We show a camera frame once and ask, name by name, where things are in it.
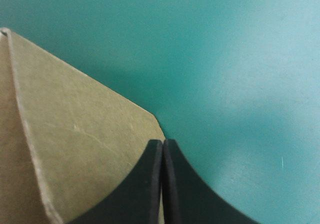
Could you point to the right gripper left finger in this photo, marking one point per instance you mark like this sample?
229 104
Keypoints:
140 189

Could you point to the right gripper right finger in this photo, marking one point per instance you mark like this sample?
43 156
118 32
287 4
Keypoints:
187 199

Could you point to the brown cardboard box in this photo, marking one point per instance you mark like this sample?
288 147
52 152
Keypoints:
70 134

